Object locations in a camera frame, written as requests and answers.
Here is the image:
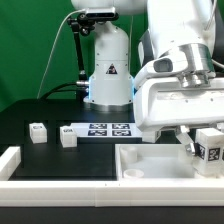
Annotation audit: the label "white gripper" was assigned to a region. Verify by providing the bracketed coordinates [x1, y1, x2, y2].
[133, 77, 224, 156]

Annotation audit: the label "white square tabletop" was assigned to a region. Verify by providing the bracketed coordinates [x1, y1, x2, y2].
[115, 144, 224, 181]

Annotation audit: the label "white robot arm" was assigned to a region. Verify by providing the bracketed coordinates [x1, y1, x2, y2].
[71, 0, 224, 134]

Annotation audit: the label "white U-shaped fence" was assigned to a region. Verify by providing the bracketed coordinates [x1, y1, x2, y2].
[0, 146, 224, 207]

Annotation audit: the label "white marker base plate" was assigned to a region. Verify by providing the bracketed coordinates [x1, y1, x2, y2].
[71, 123, 142, 138]

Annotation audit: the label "black cables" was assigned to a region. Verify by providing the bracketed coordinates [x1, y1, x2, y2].
[39, 81, 90, 100]

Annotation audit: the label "grey depth camera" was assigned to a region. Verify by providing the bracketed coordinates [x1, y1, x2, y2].
[85, 7, 118, 21]

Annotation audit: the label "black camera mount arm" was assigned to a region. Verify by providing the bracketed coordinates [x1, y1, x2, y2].
[67, 13, 95, 101]

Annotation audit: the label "white cable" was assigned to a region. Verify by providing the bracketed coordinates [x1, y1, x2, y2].
[36, 9, 87, 100]

